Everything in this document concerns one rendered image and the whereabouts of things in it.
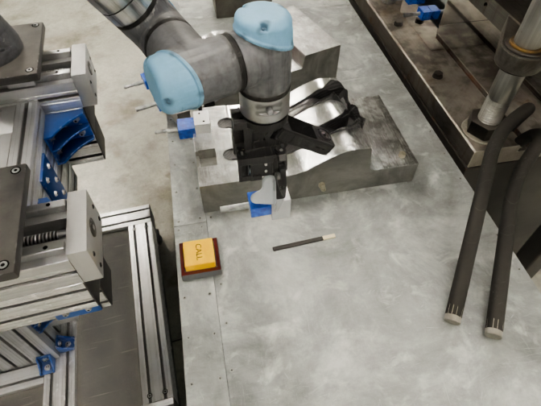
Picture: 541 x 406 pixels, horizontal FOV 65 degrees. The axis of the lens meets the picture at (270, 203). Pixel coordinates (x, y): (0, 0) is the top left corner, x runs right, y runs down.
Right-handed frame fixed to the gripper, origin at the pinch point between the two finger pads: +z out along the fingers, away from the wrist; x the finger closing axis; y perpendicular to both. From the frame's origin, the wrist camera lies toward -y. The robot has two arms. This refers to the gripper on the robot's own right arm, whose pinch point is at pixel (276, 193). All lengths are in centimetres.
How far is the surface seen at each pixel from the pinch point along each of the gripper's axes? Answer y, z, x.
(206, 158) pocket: 12.1, 8.8, -20.9
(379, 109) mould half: -33.6, 9.0, -30.3
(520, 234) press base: -94, 64, -17
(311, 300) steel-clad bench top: -3.8, 15.0, 15.6
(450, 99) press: -60, 16, -39
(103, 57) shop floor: 69, 95, -214
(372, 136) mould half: -28.2, 9.0, -20.8
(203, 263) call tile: 15.7, 11.4, 5.3
